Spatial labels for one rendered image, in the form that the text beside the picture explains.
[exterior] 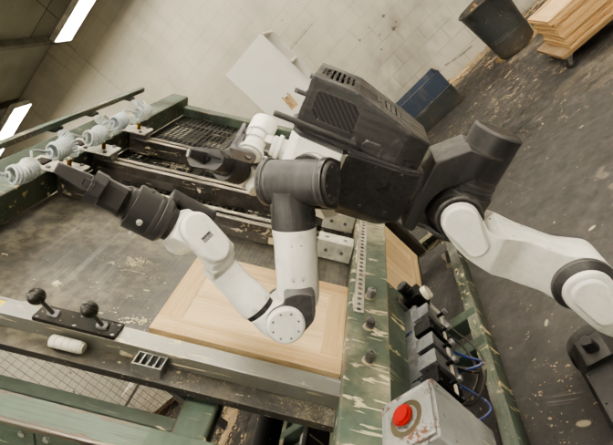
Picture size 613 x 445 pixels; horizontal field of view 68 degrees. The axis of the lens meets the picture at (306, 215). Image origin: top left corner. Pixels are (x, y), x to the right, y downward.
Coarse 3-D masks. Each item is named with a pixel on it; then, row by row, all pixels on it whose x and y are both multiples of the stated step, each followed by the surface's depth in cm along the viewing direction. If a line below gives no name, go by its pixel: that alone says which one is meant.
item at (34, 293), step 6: (36, 288) 97; (30, 294) 96; (36, 294) 97; (42, 294) 97; (30, 300) 96; (36, 300) 96; (42, 300) 97; (48, 306) 103; (48, 312) 105; (54, 312) 106; (60, 312) 107
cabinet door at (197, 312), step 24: (192, 264) 139; (192, 288) 129; (216, 288) 132; (336, 288) 142; (168, 312) 119; (192, 312) 121; (216, 312) 123; (336, 312) 132; (168, 336) 113; (192, 336) 113; (216, 336) 114; (240, 336) 116; (264, 336) 118; (312, 336) 121; (336, 336) 123; (264, 360) 112; (288, 360) 112; (312, 360) 113; (336, 360) 115
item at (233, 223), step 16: (64, 160) 166; (64, 192) 163; (80, 192) 162; (224, 224) 160; (240, 224) 159; (256, 224) 158; (256, 240) 161; (320, 240) 157; (336, 240) 159; (352, 240) 161; (320, 256) 160; (336, 256) 159
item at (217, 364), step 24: (0, 312) 105; (24, 312) 107; (48, 336) 107; (72, 336) 106; (96, 336) 104; (120, 336) 106; (144, 336) 107; (168, 360) 105; (192, 360) 104; (216, 360) 105; (240, 360) 106; (240, 384) 105; (264, 384) 104; (288, 384) 103; (312, 384) 104; (336, 384) 105
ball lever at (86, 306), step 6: (90, 300) 98; (84, 306) 96; (90, 306) 96; (96, 306) 97; (84, 312) 96; (90, 312) 96; (96, 312) 97; (96, 318) 101; (102, 324) 105; (108, 324) 106
